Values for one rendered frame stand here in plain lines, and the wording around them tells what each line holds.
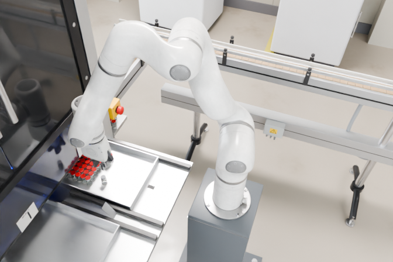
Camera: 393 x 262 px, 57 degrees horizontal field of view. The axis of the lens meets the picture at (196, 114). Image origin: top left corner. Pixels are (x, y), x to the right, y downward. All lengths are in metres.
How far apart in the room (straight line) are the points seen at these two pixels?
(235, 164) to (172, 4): 2.84
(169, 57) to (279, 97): 2.47
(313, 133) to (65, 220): 1.50
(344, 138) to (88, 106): 1.61
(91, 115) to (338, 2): 2.68
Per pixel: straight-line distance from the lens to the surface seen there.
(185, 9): 3.76
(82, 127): 1.14
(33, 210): 1.39
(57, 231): 1.48
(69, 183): 1.59
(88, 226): 1.46
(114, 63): 1.02
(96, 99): 1.12
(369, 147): 2.36
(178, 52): 0.89
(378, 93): 2.07
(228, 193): 1.37
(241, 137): 1.15
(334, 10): 3.46
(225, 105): 1.07
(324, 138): 2.33
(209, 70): 1.03
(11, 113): 1.04
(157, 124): 2.96
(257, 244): 2.41
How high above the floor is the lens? 2.13
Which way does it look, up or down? 45 degrees down
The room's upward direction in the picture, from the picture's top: 2 degrees clockwise
